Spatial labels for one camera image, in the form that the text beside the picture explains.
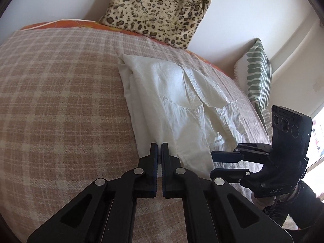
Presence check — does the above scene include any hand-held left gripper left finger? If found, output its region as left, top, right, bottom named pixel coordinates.
left=27, top=142, right=159, bottom=243

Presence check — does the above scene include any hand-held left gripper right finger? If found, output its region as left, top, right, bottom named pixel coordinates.
left=161, top=142, right=294, bottom=243

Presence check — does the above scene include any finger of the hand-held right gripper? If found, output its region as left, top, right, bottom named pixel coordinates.
left=210, top=168, right=255, bottom=184
left=211, top=143, right=272, bottom=164

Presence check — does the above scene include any white long-sleeved shirt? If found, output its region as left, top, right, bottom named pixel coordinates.
left=118, top=53, right=250, bottom=179

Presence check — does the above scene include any person's right forearm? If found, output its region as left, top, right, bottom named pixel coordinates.
left=262, top=180, right=324, bottom=231

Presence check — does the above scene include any person's right hand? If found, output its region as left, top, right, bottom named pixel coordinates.
left=252, top=191, right=277, bottom=209

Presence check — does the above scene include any green and white patterned pillow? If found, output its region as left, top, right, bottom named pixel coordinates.
left=234, top=38, right=274, bottom=137

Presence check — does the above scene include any beige plaid blanket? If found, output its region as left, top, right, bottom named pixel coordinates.
left=0, top=27, right=272, bottom=243

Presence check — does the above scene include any leopard print cushion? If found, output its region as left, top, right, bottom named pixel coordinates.
left=100, top=0, right=212, bottom=49

